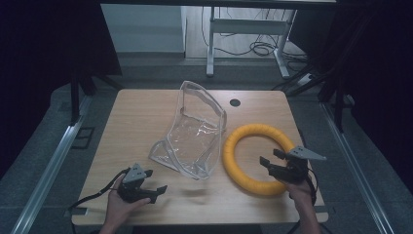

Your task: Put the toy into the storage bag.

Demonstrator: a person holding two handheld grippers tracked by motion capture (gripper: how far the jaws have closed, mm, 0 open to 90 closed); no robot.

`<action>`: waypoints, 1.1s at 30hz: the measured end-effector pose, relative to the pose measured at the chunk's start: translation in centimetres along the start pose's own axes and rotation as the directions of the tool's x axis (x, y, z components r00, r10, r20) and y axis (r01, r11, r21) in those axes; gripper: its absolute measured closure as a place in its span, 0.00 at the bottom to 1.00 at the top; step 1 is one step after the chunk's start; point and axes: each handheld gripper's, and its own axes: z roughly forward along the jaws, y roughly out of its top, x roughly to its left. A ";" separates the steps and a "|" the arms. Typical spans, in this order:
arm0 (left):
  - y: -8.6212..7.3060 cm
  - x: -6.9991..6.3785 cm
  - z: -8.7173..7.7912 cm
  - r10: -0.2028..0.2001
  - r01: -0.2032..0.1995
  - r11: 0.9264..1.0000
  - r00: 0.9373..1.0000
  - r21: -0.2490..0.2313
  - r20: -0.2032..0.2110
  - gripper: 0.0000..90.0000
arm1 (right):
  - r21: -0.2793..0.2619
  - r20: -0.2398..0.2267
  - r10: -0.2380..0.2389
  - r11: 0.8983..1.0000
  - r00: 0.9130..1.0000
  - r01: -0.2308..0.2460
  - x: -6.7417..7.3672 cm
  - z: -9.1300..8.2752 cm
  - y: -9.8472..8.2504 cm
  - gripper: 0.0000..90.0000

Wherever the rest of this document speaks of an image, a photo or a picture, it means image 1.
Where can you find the dark curtain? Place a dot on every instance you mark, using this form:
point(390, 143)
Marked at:
point(383, 81)
point(39, 65)

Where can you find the black round table grommet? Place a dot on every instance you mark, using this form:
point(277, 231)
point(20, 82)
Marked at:
point(235, 102)

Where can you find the black floor outlet frame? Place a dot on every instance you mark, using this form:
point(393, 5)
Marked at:
point(83, 138)

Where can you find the person's right hand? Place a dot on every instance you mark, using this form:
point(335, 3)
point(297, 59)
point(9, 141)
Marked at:
point(301, 193)

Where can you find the aluminium floor rail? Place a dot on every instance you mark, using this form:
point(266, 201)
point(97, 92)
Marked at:
point(48, 175)
point(354, 170)

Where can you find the clear plastic bag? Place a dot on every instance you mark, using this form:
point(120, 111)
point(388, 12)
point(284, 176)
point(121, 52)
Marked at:
point(191, 143)

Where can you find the white cabinet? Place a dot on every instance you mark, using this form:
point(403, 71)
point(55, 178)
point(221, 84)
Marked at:
point(142, 27)

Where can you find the white-framed desk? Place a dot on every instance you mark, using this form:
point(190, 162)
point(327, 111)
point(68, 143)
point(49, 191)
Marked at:
point(246, 26)

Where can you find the black metal stand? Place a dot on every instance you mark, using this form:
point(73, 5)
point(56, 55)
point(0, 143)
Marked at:
point(75, 97)
point(339, 107)

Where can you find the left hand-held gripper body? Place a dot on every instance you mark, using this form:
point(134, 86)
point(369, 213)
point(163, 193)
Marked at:
point(133, 175)

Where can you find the person's left hand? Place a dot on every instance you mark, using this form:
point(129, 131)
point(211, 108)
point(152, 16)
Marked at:
point(117, 206)

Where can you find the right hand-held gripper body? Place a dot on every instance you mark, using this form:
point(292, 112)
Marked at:
point(292, 172)

